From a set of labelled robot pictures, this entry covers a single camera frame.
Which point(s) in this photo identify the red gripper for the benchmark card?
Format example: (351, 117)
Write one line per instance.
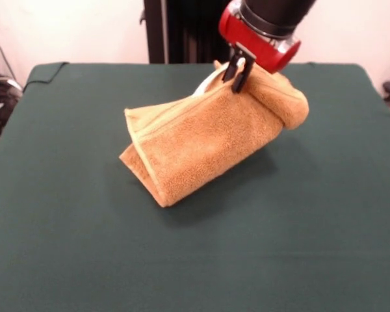
(263, 48)

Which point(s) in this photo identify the orange terry towel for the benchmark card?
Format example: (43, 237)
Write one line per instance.
(208, 146)

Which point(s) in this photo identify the dark green table cloth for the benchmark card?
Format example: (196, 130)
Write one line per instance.
(84, 227)

